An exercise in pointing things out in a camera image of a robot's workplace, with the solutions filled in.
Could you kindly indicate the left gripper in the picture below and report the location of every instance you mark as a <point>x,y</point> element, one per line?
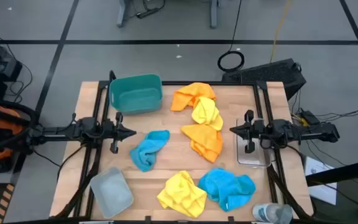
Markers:
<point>112,130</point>

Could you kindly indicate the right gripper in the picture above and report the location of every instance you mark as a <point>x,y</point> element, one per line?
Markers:
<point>253,130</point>

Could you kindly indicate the blue microfiber towel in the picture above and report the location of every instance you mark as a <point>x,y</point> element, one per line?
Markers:
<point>225,186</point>
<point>148,149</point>

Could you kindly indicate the orange microfiber towel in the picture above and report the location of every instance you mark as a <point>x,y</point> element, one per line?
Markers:
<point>204,140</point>
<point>188,93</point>

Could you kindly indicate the yellow microfiber towel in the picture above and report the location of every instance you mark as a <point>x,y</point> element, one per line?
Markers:
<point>205,112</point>
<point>182,194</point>

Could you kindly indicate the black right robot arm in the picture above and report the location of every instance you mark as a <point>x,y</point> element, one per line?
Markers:
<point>306,132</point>

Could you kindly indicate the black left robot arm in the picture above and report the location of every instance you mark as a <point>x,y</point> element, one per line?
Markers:
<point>57,132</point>

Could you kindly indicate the clear plastic basket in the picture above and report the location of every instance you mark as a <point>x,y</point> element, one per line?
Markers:
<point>253,158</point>

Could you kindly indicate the teal plastic basket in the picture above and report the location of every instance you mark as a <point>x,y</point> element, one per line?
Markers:
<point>135,96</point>

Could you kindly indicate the grey plastic basket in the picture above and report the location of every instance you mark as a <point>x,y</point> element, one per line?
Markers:
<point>112,193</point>

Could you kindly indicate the black computer tower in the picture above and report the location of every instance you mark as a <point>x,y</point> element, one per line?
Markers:
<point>269,73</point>

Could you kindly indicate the black power adapter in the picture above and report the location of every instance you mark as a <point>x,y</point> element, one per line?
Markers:
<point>310,117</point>

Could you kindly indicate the clear spray bottle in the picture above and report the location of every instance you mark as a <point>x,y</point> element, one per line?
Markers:
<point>269,213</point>

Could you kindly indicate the white paper sheet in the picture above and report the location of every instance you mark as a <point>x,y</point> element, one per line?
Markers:
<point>319,174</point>

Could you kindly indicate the black table edge bar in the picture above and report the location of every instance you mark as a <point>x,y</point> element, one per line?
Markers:
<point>346,172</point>

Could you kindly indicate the grey desk leg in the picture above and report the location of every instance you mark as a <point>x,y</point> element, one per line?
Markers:
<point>213,14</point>
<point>122,14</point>

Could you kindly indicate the black power strip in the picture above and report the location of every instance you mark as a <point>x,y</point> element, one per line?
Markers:
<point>148,13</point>

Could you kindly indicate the black metal table frame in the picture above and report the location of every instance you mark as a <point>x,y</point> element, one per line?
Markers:
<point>197,83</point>

